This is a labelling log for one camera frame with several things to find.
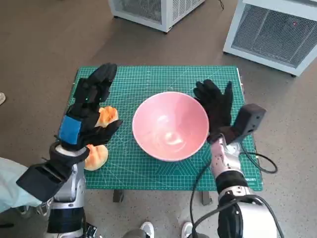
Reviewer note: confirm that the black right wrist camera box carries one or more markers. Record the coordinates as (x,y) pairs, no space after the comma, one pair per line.
(250,119)

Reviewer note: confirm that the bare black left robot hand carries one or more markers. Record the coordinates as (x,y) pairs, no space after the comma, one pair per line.
(91,91)

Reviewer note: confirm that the person's shoe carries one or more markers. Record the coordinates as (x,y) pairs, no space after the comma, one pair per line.
(2,98)

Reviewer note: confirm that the white mesh cabinet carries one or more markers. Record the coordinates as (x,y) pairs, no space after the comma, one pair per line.
(168,15)
(267,32)

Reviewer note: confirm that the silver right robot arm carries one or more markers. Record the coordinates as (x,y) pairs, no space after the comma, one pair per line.
(227,161)

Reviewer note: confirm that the small black device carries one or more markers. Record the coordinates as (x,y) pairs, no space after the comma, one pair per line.
(91,230)

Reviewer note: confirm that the dark metal table leg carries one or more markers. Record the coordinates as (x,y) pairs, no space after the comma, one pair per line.
(118,196)
(206,197)

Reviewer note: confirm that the pink bowl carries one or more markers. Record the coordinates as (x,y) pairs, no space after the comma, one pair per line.
(171,124)

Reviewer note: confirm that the green cutting mat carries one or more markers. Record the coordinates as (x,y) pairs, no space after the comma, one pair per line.
(153,79)

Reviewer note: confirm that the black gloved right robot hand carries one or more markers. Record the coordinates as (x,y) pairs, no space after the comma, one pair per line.
(218,106)

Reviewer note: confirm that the round toy bread bun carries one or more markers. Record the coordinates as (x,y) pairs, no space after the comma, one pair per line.
(97,158)

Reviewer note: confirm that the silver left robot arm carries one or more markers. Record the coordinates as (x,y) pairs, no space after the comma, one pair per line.
(71,183)

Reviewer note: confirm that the long toy bread loaf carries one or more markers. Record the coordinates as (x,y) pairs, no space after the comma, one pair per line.
(109,114)

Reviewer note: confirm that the light blue cloth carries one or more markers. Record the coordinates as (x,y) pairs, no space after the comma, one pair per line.
(12,183)

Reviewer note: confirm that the white shoe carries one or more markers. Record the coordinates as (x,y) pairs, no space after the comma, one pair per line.
(187,229)
(147,228)

